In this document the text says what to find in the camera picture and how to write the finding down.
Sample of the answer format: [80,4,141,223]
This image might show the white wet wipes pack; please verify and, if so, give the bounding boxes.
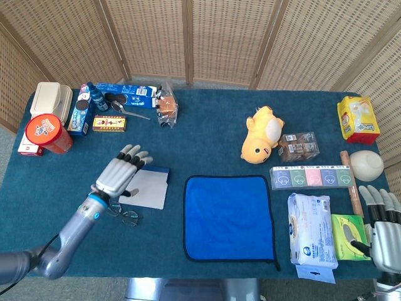
[287,193,339,285]

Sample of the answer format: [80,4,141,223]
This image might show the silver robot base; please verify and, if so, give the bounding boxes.
[124,277,263,301]

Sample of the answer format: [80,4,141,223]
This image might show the long blue cookie box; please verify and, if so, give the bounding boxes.
[95,82,160,110]

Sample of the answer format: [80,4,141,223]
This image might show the green tissue box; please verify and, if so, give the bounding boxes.
[331,213,372,261]

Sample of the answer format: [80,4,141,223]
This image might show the blue spray bottle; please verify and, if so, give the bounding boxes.
[86,82,110,113]

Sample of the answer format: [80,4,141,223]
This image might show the red cylindrical snack can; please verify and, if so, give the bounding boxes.
[24,113,74,155]

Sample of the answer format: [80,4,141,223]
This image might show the wicker folding screen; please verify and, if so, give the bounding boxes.
[0,0,401,220]

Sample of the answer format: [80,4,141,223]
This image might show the yellow and red snack bag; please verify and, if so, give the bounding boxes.
[336,95,381,146]

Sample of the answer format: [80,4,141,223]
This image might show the blue microfibre cloth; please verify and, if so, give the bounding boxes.
[183,174,281,272]

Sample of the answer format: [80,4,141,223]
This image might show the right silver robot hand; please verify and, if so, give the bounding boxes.
[350,184,401,273]

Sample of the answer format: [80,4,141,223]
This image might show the teal tablecloth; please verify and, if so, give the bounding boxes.
[0,89,401,280]

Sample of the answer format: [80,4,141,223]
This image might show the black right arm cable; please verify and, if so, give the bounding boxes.
[357,290,380,301]

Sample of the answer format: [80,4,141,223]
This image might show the multicolour tissue pack row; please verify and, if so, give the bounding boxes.
[269,165,356,191]

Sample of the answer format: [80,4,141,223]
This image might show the clear bag of bread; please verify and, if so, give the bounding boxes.
[155,80,179,129]

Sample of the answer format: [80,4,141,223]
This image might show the beige bowl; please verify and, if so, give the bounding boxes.
[349,150,385,182]

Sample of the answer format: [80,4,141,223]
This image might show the black thin-rimmed glasses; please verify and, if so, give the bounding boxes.
[108,200,142,227]

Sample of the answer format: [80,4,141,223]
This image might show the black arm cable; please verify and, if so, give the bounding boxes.
[0,233,61,293]
[357,290,380,301]

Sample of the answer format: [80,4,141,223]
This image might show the blue glasses case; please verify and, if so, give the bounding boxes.
[118,165,170,210]

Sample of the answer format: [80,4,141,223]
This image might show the yellow and red box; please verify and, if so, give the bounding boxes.
[92,115,127,133]

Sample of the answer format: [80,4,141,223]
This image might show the yellow plush toy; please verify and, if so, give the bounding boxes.
[240,105,285,165]

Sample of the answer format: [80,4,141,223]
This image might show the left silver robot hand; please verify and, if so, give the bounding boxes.
[90,144,154,201]

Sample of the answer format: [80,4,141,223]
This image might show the metal spoon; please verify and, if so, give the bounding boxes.
[110,100,152,121]

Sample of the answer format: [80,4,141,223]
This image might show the red and white box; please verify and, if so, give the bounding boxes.
[17,137,44,157]

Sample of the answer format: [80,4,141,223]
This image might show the wooden rolling pin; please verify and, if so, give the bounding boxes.
[340,150,365,219]

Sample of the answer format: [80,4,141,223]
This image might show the clear box of brown snacks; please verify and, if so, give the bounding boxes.
[278,131,320,163]

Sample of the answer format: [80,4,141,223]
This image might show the short blue cookie box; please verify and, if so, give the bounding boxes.
[67,83,96,137]

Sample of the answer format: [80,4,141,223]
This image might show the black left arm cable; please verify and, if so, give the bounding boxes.
[0,233,61,293]

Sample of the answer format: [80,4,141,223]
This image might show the beige plastic lunch box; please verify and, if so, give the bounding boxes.
[29,82,73,126]

